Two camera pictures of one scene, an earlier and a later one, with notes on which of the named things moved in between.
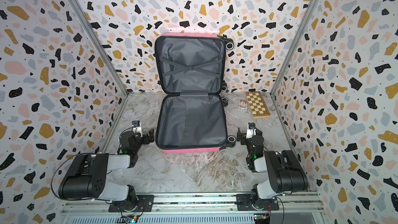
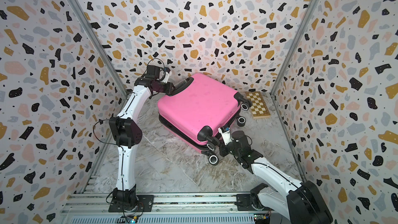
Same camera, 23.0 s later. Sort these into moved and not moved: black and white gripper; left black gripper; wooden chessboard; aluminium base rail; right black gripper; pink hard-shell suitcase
Moved: right black gripper; left black gripper; pink hard-shell suitcase; black and white gripper
Not moved: aluminium base rail; wooden chessboard
